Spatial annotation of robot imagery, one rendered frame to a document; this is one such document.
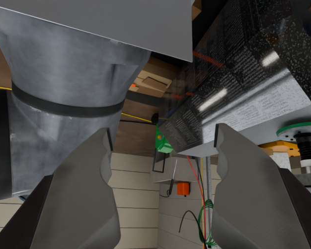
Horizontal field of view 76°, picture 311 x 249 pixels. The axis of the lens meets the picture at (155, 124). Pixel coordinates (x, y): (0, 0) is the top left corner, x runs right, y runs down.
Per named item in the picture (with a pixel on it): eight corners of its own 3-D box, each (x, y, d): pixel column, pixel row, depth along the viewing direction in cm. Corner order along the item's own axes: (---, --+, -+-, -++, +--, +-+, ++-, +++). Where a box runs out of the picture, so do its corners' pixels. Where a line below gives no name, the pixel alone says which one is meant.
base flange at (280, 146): (313, 148, 184) (315, 153, 182) (264, 157, 225) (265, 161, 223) (280, 140, 163) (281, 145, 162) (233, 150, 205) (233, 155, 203)
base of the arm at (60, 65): (33, 1, 32) (32, 62, 36) (-76, -18, 15) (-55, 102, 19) (148, 37, 36) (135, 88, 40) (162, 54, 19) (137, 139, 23)
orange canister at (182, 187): (191, 181, 437) (191, 197, 425) (181, 182, 481) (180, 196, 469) (182, 180, 430) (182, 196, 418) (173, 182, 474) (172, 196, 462)
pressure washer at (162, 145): (166, 120, 335) (165, 173, 304) (151, 114, 313) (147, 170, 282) (182, 115, 310) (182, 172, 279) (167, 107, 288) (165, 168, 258)
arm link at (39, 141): (103, 79, 39) (91, 150, 47) (-9, 67, 29) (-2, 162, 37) (141, 116, 29) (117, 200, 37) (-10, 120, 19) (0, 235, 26)
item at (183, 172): (197, 141, 441) (198, 181, 411) (172, 152, 556) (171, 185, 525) (171, 137, 422) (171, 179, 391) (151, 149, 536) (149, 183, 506)
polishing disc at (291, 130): (302, 138, 108) (303, 144, 106) (265, 134, 104) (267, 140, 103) (346, 124, 87) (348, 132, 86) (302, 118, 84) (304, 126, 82)
